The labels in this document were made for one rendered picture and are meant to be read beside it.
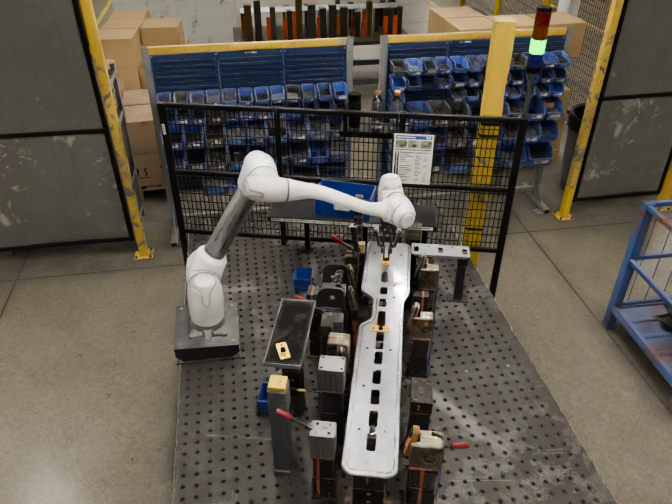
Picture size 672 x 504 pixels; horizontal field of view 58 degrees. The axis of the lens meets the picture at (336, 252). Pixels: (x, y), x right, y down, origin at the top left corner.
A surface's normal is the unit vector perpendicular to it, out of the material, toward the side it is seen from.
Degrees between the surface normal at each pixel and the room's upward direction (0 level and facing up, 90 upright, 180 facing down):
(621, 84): 91
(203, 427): 0
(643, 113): 94
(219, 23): 90
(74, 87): 91
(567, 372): 0
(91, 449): 0
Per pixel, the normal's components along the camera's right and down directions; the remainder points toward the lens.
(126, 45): 0.09, 0.57
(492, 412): 0.00, -0.82
